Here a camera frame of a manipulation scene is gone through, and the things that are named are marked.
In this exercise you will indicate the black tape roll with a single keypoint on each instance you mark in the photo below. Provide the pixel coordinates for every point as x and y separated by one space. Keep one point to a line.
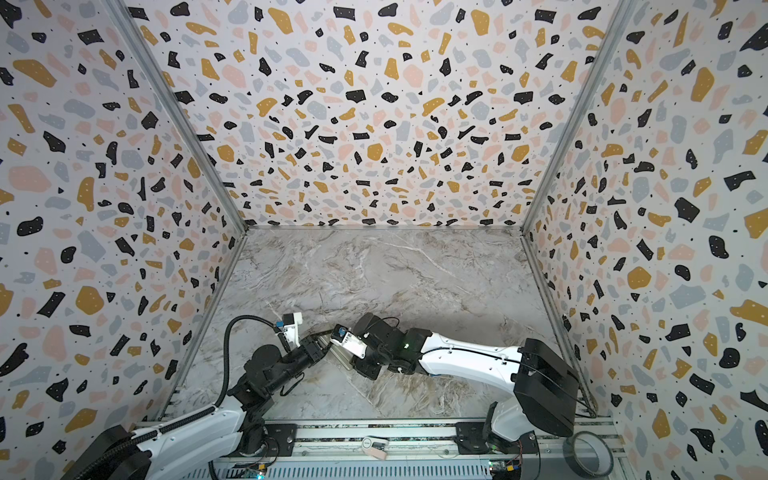
588 456

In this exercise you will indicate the pink white tag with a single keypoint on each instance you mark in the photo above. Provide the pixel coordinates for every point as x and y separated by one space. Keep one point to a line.
375 447

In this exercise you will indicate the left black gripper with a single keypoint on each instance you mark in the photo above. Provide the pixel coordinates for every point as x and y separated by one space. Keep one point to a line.
310 350

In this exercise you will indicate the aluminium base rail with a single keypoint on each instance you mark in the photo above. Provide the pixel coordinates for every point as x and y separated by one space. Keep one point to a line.
409 449

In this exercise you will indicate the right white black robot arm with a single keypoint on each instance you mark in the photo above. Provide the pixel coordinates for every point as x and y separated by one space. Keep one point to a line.
543 387

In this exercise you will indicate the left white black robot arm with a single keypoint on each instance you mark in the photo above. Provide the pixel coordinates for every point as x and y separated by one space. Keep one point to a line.
233 424

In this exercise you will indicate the white remote control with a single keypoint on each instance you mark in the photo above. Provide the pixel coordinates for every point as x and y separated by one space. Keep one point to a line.
343 356

